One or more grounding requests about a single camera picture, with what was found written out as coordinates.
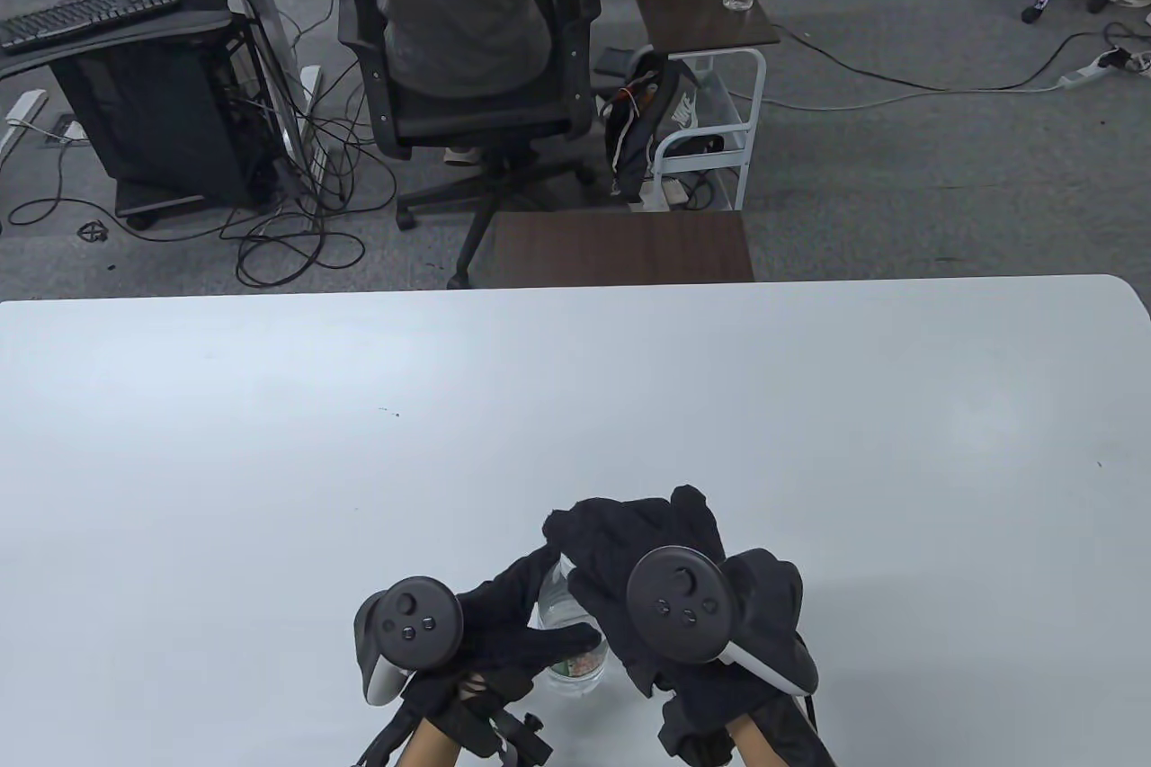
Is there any person's right hand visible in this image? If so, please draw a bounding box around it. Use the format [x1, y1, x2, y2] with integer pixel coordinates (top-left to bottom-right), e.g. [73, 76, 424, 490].
[543, 486, 821, 716]

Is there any person's left hand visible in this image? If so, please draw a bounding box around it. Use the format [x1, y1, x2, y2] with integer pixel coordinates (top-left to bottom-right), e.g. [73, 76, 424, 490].
[396, 547, 603, 718]

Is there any clear mineral water bottle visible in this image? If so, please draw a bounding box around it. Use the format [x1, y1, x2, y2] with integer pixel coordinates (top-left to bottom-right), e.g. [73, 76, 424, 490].
[537, 558, 609, 696]

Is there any person's right forearm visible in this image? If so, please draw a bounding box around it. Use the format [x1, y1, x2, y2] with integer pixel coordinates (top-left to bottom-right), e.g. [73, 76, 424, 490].
[727, 711, 781, 767]

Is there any person's left forearm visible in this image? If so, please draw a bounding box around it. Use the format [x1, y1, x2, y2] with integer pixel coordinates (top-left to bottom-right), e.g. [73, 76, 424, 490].
[396, 711, 461, 767]

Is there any black left hand controller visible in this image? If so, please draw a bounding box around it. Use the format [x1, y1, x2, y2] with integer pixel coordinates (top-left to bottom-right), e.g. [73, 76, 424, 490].
[353, 576, 465, 707]

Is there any black hand controller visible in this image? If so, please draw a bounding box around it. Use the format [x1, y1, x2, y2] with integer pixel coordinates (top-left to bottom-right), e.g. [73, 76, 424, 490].
[626, 545, 821, 698]
[353, 576, 465, 707]

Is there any black right hand controller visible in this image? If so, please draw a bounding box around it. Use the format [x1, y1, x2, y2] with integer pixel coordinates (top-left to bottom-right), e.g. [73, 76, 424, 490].
[626, 545, 821, 698]

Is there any small brown wooden table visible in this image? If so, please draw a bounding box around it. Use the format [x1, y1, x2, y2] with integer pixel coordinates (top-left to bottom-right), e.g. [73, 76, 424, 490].
[493, 211, 755, 285]

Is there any black backpack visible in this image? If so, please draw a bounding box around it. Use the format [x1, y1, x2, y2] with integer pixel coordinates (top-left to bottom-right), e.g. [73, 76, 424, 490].
[600, 52, 703, 204]

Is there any black mesh office chair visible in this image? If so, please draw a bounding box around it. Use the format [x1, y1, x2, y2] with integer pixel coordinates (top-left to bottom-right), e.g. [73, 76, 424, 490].
[324, 0, 602, 290]

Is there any black computer tower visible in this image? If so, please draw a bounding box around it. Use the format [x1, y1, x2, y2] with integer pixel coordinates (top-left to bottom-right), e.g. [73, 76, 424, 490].
[49, 25, 276, 212]

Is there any white power strip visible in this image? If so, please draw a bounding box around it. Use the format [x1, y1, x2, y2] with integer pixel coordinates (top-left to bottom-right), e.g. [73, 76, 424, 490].
[1058, 46, 1151, 90]

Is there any black keyboard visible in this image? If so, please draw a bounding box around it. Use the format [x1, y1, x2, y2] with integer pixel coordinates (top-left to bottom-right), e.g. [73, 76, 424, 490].
[0, 0, 181, 54]

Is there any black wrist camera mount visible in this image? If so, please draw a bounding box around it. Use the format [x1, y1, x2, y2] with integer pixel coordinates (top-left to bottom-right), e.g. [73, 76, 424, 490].
[355, 670, 555, 767]

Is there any black floor cable bundle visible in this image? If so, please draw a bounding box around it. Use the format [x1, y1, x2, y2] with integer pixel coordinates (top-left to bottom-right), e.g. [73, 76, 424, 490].
[214, 61, 402, 288]

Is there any brown side table white frame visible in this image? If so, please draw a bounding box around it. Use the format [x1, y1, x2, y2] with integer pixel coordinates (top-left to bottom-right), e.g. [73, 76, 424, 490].
[622, 0, 781, 212]

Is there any grey floor cable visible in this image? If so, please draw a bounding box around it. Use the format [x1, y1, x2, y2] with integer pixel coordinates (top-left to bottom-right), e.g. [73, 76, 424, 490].
[777, 21, 1151, 95]

